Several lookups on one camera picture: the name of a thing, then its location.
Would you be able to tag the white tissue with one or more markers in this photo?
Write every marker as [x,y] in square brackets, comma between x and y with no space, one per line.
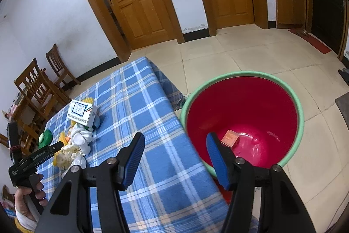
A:
[81,137]

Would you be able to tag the red basin with green rim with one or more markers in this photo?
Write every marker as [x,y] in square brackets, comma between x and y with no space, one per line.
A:
[245,113]

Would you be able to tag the blue plaid tablecloth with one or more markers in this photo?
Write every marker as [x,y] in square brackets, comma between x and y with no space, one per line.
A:
[163,153]

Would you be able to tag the person's left hand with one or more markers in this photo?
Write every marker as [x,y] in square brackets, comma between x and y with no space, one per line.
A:
[23,200]

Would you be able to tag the red doormat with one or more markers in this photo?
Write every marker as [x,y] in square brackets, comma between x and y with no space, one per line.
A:
[313,40]

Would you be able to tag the black shoe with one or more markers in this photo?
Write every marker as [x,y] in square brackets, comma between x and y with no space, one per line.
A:
[344,73]

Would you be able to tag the yellow foam fruit net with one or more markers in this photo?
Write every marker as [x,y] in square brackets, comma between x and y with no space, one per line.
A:
[88,100]

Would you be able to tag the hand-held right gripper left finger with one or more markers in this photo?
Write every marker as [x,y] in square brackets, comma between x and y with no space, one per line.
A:
[133,164]

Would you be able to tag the green flower-shaped container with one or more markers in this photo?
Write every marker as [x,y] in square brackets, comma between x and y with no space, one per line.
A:
[47,137]

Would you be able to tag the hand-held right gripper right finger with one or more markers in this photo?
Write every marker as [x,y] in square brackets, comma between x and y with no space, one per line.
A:
[218,164]

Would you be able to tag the small orange box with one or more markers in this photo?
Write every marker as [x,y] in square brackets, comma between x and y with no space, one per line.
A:
[230,138]

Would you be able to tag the clear plastic wrapper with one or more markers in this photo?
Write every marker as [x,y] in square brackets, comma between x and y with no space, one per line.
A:
[68,156]

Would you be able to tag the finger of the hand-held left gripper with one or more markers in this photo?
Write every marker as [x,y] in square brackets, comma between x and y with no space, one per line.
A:
[49,151]

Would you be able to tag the white medicine box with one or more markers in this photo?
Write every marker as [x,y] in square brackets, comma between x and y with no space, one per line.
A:
[80,110]

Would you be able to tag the pile of table clutter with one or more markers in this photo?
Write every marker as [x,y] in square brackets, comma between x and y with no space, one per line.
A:
[9,111]

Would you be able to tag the small wooden cabinet door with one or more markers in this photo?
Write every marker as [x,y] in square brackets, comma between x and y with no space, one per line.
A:
[289,3]

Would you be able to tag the dark door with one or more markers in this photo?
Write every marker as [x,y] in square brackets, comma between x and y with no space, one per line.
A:
[324,3]

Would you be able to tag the person's left forearm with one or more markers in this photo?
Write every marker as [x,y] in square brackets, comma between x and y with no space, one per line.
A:
[24,224]

